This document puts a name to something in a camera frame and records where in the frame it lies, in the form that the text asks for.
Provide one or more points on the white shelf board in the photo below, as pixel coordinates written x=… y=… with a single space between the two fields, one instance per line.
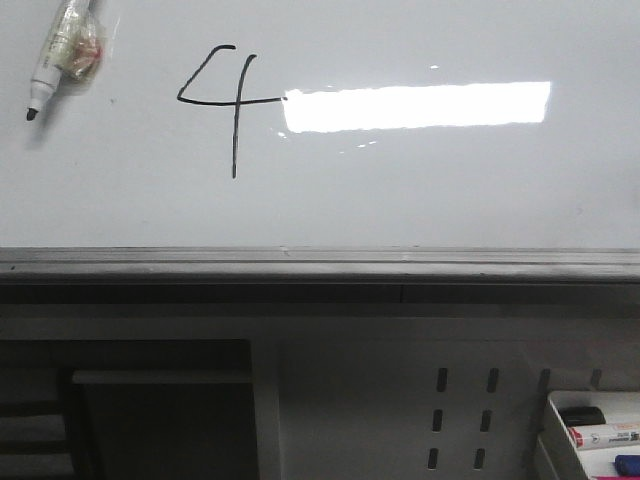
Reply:
x=160 y=377

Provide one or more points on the red capped white marker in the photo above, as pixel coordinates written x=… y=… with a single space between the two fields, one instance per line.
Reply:
x=604 y=436

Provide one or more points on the white plastic storage bin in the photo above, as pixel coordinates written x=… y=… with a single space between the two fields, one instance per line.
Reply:
x=556 y=455

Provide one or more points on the grey whiteboard marker tray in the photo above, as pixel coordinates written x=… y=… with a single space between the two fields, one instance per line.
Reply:
x=315 y=275

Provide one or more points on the white glossy whiteboard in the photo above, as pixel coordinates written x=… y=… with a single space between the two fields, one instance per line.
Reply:
x=437 y=124

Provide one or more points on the white black-tipped whiteboard marker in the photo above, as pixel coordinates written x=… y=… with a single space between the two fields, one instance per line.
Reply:
x=73 y=49

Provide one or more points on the blue capped marker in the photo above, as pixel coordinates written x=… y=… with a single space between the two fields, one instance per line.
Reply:
x=627 y=465

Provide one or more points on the white slotted pegboard panel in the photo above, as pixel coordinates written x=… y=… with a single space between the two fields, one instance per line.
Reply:
x=425 y=399

